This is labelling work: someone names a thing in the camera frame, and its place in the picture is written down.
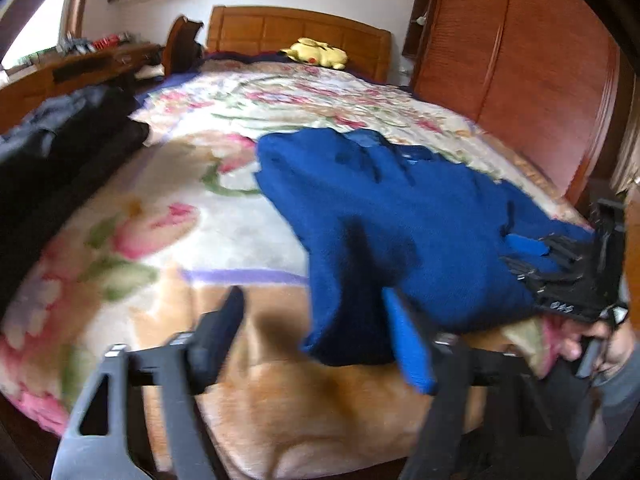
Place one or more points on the floral bed blanket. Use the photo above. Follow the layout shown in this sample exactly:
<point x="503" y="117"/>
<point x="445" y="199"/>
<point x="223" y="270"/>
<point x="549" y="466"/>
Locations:
<point x="158" y="245"/>

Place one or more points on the wooden desk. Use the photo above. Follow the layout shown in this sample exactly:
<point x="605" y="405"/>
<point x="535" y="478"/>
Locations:
<point x="29" y="89"/>

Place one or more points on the black folded clothes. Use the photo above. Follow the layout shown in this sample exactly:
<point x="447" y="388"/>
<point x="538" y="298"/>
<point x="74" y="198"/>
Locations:
<point x="52" y="162"/>

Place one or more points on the wooden louvered wardrobe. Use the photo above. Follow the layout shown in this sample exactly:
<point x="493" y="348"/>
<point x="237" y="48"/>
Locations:
<point x="544" y="77"/>

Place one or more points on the grey sleeve forearm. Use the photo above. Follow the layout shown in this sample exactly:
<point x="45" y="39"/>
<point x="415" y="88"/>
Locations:
<point x="619" y="395"/>

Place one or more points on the wooden bed headboard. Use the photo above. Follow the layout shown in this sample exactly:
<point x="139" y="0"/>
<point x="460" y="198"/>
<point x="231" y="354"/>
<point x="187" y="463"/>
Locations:
<point x="252" y="30"/>

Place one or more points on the navy blue suit jacket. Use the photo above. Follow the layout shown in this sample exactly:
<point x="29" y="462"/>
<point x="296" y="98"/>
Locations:
<point x="373" y="215"/>

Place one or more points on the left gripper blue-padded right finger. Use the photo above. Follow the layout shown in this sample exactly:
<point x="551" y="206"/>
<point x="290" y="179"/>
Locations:
<point x="518" y="438"/>

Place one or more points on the window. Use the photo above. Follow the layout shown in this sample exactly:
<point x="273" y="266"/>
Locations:
<point x="31" y="25"/>

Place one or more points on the person's right hand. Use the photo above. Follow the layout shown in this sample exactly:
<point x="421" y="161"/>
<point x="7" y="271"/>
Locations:
<point x="597" y="348"/>

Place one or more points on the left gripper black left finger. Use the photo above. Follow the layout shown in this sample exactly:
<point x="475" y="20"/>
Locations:
<point x="107" y="436"/>

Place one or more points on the wooden chair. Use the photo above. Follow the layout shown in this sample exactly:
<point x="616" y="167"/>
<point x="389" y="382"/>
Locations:
<point x="181" y="50"/>

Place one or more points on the red basket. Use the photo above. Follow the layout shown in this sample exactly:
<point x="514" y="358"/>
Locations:
<point x="107" y="42"/>

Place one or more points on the yellow Pikachu plush toy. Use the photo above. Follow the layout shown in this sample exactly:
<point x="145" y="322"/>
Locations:
<point x="316" y="53"/>

